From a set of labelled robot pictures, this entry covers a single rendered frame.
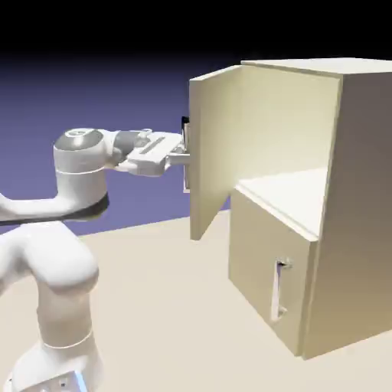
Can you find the cream cabinet door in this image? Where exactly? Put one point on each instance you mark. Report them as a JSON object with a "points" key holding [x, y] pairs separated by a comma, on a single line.
{"points": [[266, 269], [211, 153]]}

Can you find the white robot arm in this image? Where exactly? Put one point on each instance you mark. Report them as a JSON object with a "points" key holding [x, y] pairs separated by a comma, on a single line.
{"points": [[76, 171]]}

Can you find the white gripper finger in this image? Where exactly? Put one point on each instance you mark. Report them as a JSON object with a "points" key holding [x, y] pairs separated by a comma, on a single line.
{"points": [[177, 159]]}

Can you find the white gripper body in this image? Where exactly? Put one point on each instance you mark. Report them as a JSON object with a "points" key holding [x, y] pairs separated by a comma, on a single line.
{"points": [[150, 153]]}

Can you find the cream painted cabinet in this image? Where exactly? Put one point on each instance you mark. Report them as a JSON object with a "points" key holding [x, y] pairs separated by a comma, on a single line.
{"points": [[352, 199]]}

